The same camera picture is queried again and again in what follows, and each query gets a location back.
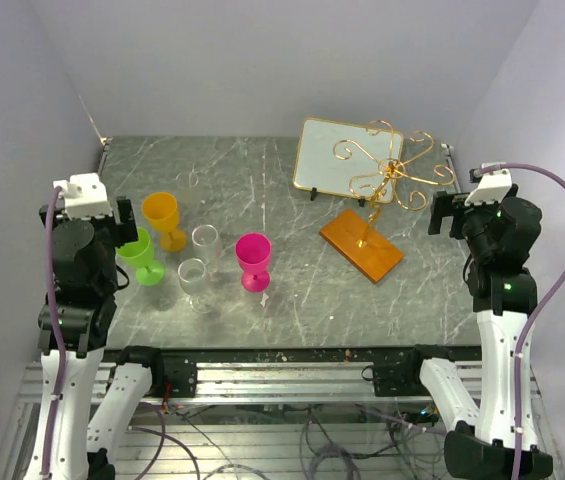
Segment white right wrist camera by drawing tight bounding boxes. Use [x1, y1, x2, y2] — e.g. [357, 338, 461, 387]
[464, 163, 513, 207]

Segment aluminium rail frame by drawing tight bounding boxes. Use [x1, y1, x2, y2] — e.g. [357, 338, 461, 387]
[0, 359, 563, 480]

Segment orange plastic wine glass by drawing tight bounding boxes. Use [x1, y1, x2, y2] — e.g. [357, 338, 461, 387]
[142, 192, 187, 252]

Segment pink plastic wine glass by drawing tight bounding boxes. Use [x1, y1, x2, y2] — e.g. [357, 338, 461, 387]
[235, 232, 272, 293]

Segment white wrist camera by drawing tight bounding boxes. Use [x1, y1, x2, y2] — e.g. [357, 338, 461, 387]
[53, 173, 112, 220]
[464, 163, 513, 207]

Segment gold wire wine glass rack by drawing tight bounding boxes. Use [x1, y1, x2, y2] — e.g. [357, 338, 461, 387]
[319, 120, 456, 284]

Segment loose cables under table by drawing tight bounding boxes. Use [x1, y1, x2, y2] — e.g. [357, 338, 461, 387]
[126, 399, 463, 480]

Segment gold framed mirror tray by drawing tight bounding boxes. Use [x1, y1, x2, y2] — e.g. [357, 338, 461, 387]
[293, 117, 404, 198]

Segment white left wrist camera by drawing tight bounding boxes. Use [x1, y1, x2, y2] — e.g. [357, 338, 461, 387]
[53, 173, 112, 220]

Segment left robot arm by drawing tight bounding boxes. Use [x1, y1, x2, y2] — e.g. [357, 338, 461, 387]
[25, 197, 166, 479]

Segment clear glass front flute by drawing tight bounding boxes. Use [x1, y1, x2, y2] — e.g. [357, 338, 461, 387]
[177, 258, 212, 314]

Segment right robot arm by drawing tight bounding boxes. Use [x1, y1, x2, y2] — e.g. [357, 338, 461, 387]
[402, 192, 553, 479]

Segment green plastic wine glass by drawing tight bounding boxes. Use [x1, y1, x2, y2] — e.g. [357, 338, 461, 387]
[116, 227, 165, 286]

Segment clear glass lying far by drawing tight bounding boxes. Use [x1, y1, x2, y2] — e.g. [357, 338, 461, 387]
[175, 171, 200, 201]

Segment clear glass rear flute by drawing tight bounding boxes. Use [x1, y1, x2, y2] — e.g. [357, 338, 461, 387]
[191, 224, 223, 276]

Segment clear glass flute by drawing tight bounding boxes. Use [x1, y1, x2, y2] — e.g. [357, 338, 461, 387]
[191, 224, 223, 276]
[177, 258, 212, 314]

